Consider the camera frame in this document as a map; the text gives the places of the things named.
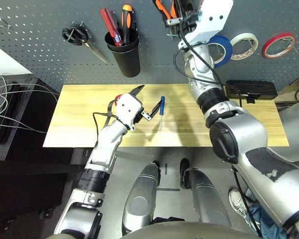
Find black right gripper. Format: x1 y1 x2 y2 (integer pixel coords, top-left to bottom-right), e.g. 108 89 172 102
165 0 202 28

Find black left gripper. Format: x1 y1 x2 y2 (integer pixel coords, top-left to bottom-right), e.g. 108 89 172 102
129 84 163 124

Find blue handled screwdriver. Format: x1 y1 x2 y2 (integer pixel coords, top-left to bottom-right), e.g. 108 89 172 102
158 96 166 132

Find orange handled pliers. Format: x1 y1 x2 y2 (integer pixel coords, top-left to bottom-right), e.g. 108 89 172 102
154 0 184 22

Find blue tape roll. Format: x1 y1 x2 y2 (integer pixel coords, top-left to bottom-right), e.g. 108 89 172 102
208 34 234 68

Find grey perforated pegboard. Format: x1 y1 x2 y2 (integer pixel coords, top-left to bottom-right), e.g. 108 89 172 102
0 0 299 93

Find black tool cup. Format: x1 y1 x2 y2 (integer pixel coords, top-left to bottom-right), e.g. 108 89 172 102
104 27 142 78

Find white tape roll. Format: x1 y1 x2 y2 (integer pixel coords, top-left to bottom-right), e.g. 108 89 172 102
229 32 259 62

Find red tape roll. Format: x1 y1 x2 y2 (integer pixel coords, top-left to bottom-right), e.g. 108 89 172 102
261 32 298 60

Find silver robot left leg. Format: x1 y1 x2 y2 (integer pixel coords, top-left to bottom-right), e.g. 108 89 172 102
121 160 161 236

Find silver robot leg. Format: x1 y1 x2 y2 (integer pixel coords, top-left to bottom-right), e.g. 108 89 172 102
121 160 161 236
179 158 232 228

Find silver scissors peg hook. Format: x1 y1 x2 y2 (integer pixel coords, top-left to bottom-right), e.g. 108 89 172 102
67 21 84 42

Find black plastic tool case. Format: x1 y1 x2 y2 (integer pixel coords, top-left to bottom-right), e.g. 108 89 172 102
225 80 277 104

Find silver robot right leg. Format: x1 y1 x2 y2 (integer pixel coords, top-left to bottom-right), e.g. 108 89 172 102
179 158 232 228

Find white sneaker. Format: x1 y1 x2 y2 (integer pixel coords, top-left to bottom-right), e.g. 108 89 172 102
228 188 252 220

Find black equipment case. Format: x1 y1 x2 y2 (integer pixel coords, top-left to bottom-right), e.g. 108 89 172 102
0 73 40 163

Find silver empty peg hook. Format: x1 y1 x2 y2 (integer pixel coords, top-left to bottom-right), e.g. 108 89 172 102
0 16 12 31

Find blue jeans leg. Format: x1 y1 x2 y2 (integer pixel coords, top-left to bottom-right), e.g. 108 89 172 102
245 203 290 239

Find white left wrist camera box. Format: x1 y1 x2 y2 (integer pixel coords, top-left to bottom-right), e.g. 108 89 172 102
114 93 143 131

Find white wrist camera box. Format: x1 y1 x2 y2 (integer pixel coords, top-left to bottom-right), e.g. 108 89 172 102
114 93 143 131
181 0 234 46

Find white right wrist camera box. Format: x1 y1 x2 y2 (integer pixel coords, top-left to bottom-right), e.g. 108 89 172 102
181 0 234 46

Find silver wire pliers holder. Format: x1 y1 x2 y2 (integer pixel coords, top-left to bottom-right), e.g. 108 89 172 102
166 29 180 40

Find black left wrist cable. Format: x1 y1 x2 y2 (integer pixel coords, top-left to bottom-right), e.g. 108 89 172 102
92 99 120 140

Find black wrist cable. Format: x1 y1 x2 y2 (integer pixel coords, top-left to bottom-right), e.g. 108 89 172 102
173 14 263 237
92 99 120 140

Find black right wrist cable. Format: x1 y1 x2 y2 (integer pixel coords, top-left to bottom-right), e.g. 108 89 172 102
173 14 263 237

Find orange black handled screwdriver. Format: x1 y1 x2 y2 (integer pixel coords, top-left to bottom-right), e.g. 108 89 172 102
121 4 134 44

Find red handled screwdriver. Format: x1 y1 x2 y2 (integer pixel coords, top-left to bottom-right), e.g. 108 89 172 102
100 7 124 47

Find black handled scissors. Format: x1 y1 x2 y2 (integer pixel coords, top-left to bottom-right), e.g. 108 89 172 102
61 21 109 65

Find grey cable bundle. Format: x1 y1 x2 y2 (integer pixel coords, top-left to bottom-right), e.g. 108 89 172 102
0 74 61 135

